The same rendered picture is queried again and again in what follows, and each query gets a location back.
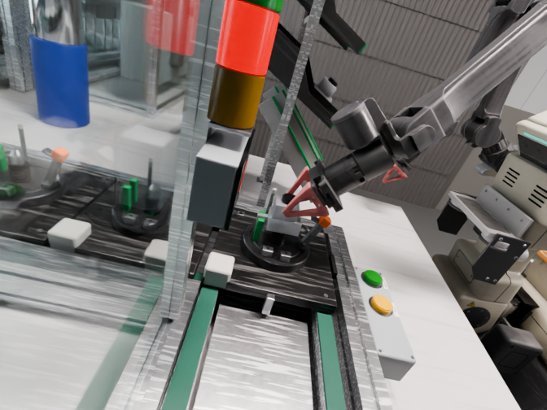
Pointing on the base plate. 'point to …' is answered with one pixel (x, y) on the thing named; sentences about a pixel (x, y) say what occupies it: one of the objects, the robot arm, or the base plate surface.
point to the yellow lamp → (234, 98)
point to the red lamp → (246, 37)
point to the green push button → (373, 277)
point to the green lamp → (266, 4)
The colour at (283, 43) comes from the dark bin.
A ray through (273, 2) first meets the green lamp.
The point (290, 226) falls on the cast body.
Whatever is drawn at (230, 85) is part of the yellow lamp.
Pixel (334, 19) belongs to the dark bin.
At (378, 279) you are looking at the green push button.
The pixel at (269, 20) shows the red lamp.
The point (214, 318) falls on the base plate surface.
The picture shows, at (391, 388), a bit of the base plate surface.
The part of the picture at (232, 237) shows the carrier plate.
